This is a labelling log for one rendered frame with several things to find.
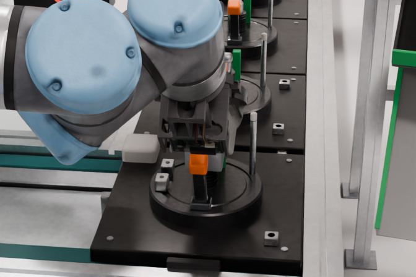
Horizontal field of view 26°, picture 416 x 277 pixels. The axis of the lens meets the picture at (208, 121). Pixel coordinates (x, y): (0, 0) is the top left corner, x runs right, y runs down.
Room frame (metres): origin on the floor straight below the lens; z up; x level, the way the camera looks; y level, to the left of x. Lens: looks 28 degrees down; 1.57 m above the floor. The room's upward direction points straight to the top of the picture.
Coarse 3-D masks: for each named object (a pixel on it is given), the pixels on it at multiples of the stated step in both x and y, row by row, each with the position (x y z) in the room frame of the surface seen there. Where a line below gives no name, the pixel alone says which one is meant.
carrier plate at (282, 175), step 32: (160, 160) 1.03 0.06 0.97; (256, 160) 1.03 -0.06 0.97; (288, 160) 1.03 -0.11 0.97; (128, 192) 0.95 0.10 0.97; (288, 192) 0.95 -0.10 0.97; (128, 224) 0.88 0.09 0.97; (160, 224) 0.88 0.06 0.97; (256, 224) 0.88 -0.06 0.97; (288, 224) 0.88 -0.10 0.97; (96, 256) 0.84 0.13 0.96; (128, 256) 0.83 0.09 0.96; (160, 256) 0.83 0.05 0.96; (192, 256) 0.82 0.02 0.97; (224, 256) 0.82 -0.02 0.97; (256, 256) 0.82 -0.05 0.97; (288, 256) 0.82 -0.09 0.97
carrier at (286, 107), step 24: (264, 48) 1.22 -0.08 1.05; (240, 72) 1.24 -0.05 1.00; (264, 72) 1.22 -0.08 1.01; (264, 96) 1.18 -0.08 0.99; (288, 96) 1.23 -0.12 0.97; (144, 120) 1.15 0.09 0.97; (264, 120) 1.15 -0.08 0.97; (288, 120) 1.15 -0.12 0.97; (168, 144) 1.08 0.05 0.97; (240, 144) 1.08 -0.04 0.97; (264, 144) 1.08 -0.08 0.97; (288, 144) 1.08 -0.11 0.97
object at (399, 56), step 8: (408, 0) 0.94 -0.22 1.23; (400, 8) 0.90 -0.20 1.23; (408, 8) 0.92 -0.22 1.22; (400, 16) 0.89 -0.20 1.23; (408, 16) 0.91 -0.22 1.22; (400, 24) 0.88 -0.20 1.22; (408, 24) 0.90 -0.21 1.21; (400, 32) 0.89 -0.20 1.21; (408, 32) 0.89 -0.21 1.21; (400, 40) 0.88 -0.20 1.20; (408, 40) 0.88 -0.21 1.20; (400, 48) 0.87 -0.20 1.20; (408, 48) 0.87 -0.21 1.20; (392, 56) 0.85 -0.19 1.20; (400, 56) 0.85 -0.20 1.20; (408, 56) 0.84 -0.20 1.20; (392, 64) 0.85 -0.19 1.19; (400, 64) 0.85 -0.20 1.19; (408, 64) 0.85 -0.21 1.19
